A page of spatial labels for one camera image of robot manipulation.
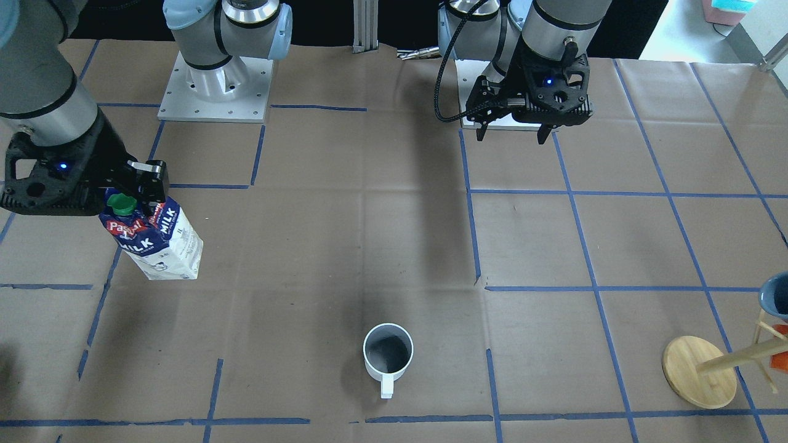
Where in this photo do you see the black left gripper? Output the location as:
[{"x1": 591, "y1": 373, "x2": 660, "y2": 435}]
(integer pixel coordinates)
[{"x1": 465, "y1": 43, "x2": 595, "y2": 145}]

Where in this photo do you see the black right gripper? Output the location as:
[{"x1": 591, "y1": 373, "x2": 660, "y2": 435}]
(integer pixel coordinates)
[{"x1": 2, "y1": 111, "x2": 169, "y2": 217}]

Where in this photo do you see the blue white milk carton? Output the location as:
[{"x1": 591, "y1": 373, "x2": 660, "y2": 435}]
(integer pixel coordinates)
[{"x1": 99, "y1": 189, "x2": 203, "y2": 280}]

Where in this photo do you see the white mug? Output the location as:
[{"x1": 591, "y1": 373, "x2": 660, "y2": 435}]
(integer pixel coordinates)
[{"x1": 362, "y1": 323, "x2": 414, "y2": 400}]

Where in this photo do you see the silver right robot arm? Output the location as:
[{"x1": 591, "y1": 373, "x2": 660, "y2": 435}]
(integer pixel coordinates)
[{"x1": 1, "y1": 1, "x2": 293, "y2": 217}]

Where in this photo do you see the pink teal box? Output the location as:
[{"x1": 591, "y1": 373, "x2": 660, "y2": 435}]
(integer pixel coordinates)
[{"x1": 701, "y1": 0, "x2": 757, "y2": 26}]

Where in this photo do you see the wooden mug tree stand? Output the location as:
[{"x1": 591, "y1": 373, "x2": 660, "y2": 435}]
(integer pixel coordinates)
[{"x1": 662, "y1": 309, "x2": 787, "y2": 409}]

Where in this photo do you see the blue bowl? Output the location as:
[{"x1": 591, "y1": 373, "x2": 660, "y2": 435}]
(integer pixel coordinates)
[{"x1": 759, "y1": 271, "x2": 787, "y2": 322}]

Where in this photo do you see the orange object on stand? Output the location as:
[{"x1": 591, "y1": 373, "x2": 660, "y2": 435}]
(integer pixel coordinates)
[{"x1": 770, "y1": 324, "x2": 788, "y2": 373}]

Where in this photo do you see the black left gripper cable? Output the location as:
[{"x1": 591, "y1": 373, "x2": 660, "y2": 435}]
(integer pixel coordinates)
[{"x1": 434, "y1": 0, "x2": 487, "y2": 122}]

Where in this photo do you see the aluminium frame post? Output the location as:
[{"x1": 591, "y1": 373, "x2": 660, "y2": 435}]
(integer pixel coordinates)
[{"x1": 352, "y1": 0, "x2": 379, "y2": 54}]

